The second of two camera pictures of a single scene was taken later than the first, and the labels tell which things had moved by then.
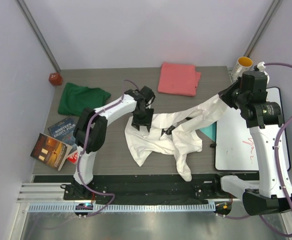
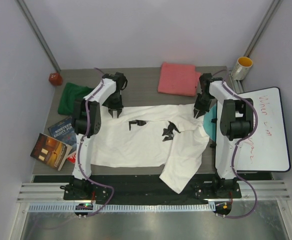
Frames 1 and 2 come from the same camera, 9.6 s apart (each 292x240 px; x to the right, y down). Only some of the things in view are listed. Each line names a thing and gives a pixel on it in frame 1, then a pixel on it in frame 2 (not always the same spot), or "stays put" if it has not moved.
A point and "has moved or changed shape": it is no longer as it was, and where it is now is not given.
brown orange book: [52, 152] stays put
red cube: [55, 79] stays put
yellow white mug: [242, 64] stays put
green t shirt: [75, 97] stays put
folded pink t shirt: [180, 79] stays put
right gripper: [225, 95] → [202, 109]
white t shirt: [172, 134] has moved or changed shape
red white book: [73, 157] stays put
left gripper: [136, 123] → [118, 107]
